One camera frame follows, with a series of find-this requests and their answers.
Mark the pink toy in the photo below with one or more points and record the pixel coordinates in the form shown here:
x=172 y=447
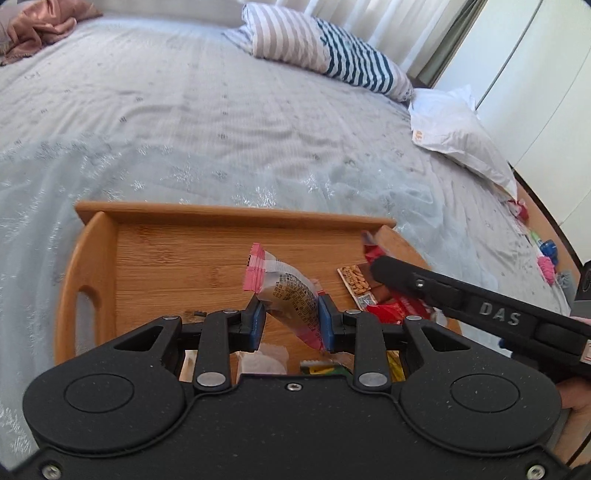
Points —
x=547 y=269

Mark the beige biscuit packet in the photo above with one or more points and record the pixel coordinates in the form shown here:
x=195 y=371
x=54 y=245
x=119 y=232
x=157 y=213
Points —
x=187 y=369

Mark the green wasabi peas packet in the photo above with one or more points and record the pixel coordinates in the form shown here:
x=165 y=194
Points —
x=323 y=368

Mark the white pillow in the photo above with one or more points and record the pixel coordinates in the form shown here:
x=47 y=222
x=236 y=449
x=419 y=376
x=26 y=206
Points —
x=446 y=122

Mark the person's right hand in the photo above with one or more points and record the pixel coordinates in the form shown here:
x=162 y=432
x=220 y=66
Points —
x=571 y=446

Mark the small red toy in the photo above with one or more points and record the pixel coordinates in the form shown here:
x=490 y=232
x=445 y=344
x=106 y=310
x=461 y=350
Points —
x=519 y=209

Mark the dark red chocolate bar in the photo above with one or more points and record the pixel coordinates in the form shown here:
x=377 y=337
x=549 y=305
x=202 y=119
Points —
x=374 y=245

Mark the yellow Amerie wafer packet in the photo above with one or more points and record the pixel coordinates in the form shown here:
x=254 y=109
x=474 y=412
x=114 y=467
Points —
x=396 y=369

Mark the pale blue snowflake bedspread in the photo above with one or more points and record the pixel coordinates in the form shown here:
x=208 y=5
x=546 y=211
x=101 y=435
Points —
x=159 y=111

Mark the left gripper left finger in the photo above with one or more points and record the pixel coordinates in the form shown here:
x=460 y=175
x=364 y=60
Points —
x=222 y=333

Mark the pink-edged brown cake packet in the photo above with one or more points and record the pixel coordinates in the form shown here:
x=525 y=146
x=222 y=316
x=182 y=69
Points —
x=287 y=295

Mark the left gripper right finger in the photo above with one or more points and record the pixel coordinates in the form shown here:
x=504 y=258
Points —
x=358 y=333

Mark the red nut snack packet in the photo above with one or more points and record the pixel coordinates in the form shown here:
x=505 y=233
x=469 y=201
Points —
x=398 y=308

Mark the green drape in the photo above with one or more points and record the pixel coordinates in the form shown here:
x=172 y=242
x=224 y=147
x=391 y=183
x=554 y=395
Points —
x=450 y=43

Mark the brown peanut bar packet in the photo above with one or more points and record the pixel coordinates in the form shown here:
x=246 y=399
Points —
x=362 y=286

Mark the white sheer curtain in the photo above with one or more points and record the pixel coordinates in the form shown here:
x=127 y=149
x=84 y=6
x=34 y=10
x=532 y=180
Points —
x=407 y=31

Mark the white red-print candy packet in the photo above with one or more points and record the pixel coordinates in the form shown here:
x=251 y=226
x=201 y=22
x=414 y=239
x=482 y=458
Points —
x=269 y=359

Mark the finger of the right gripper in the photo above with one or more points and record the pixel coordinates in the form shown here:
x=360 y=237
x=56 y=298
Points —
x=436 y=290

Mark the pink crumpled blanket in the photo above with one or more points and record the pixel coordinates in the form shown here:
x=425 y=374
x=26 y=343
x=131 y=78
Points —
x=29 y=26

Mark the wooden serving tray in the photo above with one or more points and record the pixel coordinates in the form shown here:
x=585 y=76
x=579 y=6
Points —
x=140 y=261

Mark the striped pillow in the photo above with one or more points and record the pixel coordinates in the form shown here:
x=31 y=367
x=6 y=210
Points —
x=281 y=34

